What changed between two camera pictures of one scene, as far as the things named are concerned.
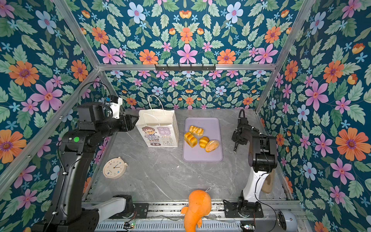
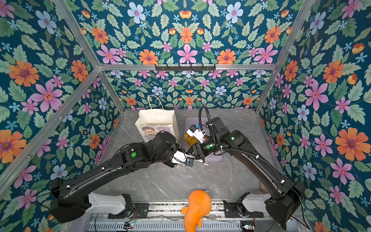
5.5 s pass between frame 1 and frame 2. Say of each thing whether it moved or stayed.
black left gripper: moved
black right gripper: moved
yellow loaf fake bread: stayed
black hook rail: stayed
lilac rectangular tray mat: stayed
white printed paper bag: stayed
